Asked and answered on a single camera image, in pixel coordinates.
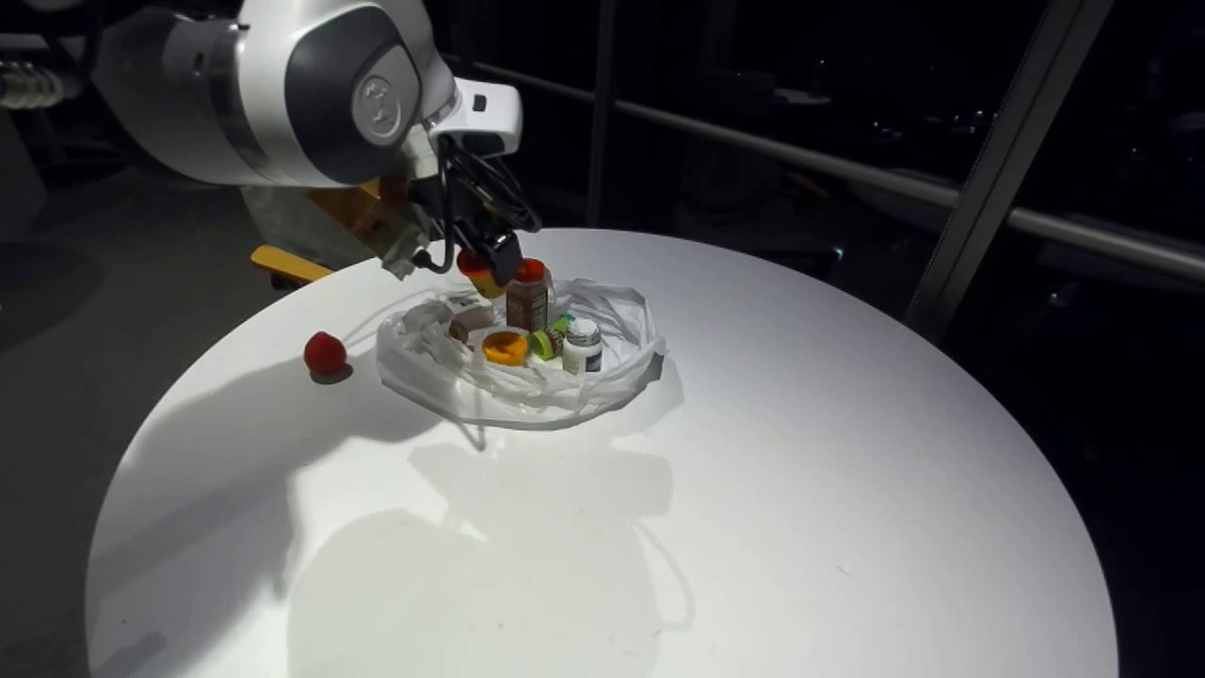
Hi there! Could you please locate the small grey-capped bottle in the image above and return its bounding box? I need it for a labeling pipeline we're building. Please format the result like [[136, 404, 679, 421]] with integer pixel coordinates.
[[562, 313, 606, 378]]

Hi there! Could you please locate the purple-lid dough tub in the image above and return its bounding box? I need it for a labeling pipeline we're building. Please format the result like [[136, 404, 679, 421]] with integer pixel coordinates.
[[446, 304, 502, 345]]

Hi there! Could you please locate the teal-lid dough tub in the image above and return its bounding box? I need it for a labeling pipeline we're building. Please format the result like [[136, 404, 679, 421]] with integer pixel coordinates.
[[522, 318, 569, 364]]

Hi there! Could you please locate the small red round container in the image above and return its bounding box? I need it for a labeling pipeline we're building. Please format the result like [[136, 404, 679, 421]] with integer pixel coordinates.
[[302, 329, 355, 382]]

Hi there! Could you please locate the grey horizontal rail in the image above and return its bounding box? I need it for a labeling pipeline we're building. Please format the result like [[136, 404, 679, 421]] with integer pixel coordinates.
[[475, 61, 1205, 282]]

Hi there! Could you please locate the light wooden armrest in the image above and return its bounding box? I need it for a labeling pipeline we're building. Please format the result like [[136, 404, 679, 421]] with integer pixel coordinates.
[[247, 241, 340, 289]]

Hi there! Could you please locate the red-capped spice bottle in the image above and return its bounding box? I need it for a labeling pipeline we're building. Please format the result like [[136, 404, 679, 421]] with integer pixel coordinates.
[[502, 256, 554, 333]]

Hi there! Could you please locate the clear plastic bag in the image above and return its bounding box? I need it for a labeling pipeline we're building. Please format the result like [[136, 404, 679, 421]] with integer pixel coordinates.
[[372, 276, 671, 428]]

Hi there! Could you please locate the yellow dough tub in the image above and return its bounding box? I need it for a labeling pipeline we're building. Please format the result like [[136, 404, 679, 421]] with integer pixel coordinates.
[[479, 329, 534, 370]]

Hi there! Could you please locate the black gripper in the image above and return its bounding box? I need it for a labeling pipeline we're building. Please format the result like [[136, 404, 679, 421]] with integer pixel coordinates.
[[428, 139, 537, 289]]

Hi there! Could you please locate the dark vertical window post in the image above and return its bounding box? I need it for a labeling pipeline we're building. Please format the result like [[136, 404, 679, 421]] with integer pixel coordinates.
[[586, 0, 620, 220]]

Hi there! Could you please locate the grey slanted window post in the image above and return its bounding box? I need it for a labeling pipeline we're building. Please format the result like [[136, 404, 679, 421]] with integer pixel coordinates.
[[898, 0, 1118, 333]]

